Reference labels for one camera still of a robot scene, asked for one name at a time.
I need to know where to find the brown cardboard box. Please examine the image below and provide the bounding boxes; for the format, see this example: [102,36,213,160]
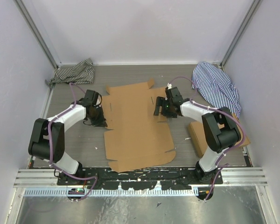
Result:
[188,113,251,157]
[102,78,176,173]

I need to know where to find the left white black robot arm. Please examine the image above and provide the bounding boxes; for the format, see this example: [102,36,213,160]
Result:
[28,90,107,185]

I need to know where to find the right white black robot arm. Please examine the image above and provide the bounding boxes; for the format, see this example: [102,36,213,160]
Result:
[154,84,245,184]

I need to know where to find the folded brown cardboard box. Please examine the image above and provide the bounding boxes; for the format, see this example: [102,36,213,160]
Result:
[188,113,251,157]

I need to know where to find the black white striped cloth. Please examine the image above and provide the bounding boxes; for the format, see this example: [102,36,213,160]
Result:
[45,58,95,89]

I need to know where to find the blue white striped cloth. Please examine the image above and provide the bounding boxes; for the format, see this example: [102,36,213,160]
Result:
[192,62,242,118]

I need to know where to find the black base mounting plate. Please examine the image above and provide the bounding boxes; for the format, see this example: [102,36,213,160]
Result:
[54,167,213,190]

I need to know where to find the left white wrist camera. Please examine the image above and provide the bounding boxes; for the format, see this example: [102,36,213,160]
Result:
[95,94,102,107]

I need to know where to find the aluminium front rail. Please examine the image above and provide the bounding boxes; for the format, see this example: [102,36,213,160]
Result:
[14,167,267,188]

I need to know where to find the light blue slotted cable duct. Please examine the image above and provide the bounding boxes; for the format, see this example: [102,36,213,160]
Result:
[23,188,198,197]

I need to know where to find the left aluminium frame post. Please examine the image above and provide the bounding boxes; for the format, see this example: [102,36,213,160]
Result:
[14,0,61,69]

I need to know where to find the aluminium frame post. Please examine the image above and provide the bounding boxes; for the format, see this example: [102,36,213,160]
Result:
[14,0,61,69]
[219,0,263,69]

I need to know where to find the right aluminium frame post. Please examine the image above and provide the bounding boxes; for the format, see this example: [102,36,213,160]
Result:
[219,0,263,69]

